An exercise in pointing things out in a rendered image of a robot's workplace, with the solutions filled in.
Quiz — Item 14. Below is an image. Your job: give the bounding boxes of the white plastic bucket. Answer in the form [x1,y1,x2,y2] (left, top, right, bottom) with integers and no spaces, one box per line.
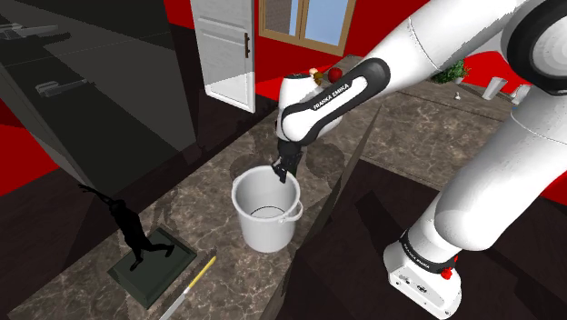
[230,165,305,255]

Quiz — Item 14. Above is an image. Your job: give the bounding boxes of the white door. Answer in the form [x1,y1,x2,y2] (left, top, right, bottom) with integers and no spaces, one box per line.
[189,0,257,115]

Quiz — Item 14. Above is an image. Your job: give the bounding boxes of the dark robot stand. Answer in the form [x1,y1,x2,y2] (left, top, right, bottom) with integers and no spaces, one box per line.
[261,158,567,320]

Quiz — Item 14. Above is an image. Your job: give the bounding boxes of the wooden framed window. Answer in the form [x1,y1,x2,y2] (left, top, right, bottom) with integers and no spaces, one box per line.
[258,0,357,58]

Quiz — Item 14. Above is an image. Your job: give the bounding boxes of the black figure on dark base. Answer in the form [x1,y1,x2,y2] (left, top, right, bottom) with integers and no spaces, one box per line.
[78,183,199,310]

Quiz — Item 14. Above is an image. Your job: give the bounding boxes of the green potted plant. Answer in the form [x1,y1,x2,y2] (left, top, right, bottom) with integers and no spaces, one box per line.
[431,59,472,85]

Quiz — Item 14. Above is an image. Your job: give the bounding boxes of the dark grey refrigerator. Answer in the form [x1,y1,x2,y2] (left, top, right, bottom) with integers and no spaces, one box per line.
[0,0,199,197]

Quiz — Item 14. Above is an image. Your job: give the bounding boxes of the white vase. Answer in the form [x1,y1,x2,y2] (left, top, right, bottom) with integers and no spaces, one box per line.
[482,75,509,101]

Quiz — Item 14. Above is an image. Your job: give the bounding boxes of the yellow-handled saw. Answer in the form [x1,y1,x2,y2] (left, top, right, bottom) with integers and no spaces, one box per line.
[158,255,218,320]

